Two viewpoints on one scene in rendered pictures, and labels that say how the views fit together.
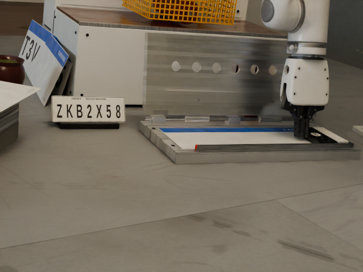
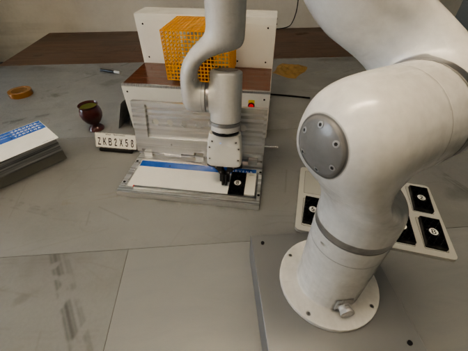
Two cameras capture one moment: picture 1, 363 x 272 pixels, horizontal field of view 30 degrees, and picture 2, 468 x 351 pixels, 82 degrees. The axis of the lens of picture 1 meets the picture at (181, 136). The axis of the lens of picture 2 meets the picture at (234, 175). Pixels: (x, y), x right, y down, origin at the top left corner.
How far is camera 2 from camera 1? 113 cm
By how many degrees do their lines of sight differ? 38
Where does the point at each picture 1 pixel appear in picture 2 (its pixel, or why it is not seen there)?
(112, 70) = not seen: hidden behind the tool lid
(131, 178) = (73, 207)
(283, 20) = (189, 106)
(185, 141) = (140, 176)
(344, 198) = (181, 260)
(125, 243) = not seen: outside the picture
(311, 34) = (216, 118)
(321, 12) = (223, 100)
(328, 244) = (94, 316)
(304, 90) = (216, 157)
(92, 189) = (38, 214)
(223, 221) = (65, 266)
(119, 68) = not seen: hidden behind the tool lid
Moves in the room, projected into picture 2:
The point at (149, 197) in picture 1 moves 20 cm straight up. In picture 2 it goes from (58, 228) to (19, 175)
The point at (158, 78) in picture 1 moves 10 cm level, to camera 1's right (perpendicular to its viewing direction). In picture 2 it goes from (141, 129) to (163, 139)
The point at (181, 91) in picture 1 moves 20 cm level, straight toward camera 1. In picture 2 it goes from (158, 138) to (108, 170)
